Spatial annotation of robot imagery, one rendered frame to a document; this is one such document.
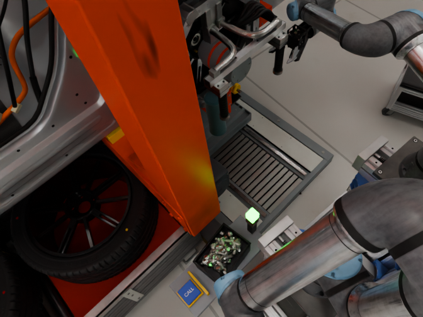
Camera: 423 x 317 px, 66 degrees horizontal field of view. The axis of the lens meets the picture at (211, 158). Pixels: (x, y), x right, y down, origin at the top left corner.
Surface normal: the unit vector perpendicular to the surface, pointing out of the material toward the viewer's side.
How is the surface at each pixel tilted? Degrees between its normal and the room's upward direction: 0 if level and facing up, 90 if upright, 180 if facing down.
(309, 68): 0
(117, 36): 90
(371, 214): 52
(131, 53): 90
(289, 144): 0
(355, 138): 0
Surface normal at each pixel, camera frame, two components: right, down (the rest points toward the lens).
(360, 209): -0.83, -0.25
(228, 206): -0.10, -0.49
